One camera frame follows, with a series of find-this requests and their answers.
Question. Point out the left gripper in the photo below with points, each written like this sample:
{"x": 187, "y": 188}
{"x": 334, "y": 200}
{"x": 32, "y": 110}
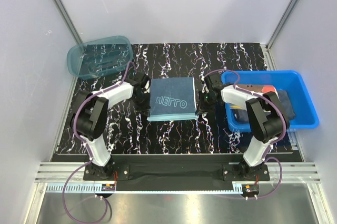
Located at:
{"x": 145, "y": 108}

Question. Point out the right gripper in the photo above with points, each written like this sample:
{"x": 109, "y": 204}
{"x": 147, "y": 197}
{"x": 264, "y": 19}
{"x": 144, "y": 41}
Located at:
{"x": 202, "y": 108}

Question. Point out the yellow towel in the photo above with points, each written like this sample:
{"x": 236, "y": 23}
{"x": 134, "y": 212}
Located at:
{"x": 236, "y": 107}

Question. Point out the teal hello towel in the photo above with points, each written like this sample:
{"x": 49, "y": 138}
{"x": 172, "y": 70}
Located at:
{"x": 172, "y": 99}

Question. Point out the dark blue towel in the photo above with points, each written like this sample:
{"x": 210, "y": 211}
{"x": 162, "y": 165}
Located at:
{"x": 241, "y": 115}

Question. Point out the orange towel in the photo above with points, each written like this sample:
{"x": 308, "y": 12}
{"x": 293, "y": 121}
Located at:
{"x": 252, "y": 88}

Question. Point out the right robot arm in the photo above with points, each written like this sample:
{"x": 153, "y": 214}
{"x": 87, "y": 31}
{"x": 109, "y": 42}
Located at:
{"x": 267, "y": 119}

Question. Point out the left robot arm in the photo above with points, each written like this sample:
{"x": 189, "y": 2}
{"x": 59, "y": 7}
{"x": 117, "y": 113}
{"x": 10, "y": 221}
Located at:
{"x": 89, "y": 118}

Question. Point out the black marbled table mat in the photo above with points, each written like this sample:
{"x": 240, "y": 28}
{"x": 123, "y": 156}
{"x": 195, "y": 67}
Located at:
{"x": 128, "y": 132}

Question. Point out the teal mesh laundry basket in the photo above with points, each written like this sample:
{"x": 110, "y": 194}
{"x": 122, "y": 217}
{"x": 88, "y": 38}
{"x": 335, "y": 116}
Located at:
{"x": 99, "y": 58}

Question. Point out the blue plastic bin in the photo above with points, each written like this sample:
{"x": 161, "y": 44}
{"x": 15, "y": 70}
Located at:
{"x": 292, "y": 82}

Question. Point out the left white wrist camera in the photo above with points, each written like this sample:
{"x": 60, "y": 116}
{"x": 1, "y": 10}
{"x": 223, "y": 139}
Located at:
{"x": 146, "y": 88}

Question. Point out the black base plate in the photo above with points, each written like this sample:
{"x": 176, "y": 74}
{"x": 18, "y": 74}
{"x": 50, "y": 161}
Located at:
{"x": 177, "y": 158}

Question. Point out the aluminium frame rail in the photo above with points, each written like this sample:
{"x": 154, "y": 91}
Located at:
{"x": 287, "y": 172}

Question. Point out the slotted cable duct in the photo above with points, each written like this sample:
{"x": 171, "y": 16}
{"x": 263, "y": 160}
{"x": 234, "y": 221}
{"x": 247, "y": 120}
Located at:
{"x": 106, "y": 188}

